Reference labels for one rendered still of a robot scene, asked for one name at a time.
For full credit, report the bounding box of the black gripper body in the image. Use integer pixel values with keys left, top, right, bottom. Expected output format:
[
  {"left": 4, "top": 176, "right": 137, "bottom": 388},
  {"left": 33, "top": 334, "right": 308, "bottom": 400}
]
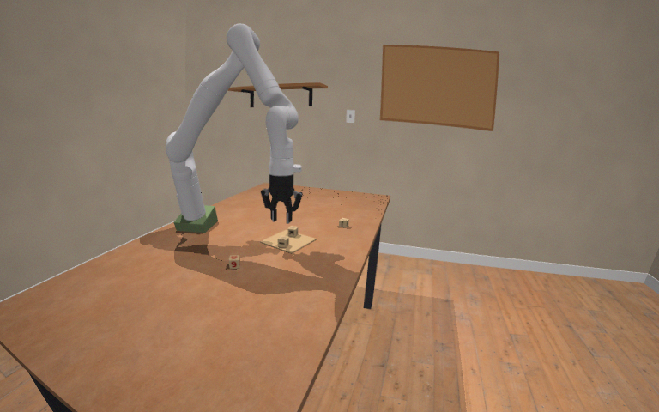
[{"left": 269, "top": 175, "right": 294, "bottom": 202}]

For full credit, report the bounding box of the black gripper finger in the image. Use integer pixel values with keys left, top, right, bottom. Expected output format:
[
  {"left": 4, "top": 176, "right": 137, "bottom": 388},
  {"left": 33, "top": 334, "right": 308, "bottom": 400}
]
[
  {"left": 261, "top": 189, "right": 278, "bottom": 221},
  {"left": 281, "top": 191, "right": 303, "bottom": 224}
]

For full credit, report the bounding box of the tan flat mat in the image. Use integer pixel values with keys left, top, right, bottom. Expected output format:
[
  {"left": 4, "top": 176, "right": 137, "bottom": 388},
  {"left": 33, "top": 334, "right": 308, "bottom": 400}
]
[{"left": 260, "top": 230, "right": 316, "bottom": 254}]

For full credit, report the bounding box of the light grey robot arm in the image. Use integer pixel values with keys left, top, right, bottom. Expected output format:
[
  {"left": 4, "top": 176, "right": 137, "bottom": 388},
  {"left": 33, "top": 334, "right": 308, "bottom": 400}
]
[{"left": 166, "top": 24, "right": 302, "bottom": 221}]

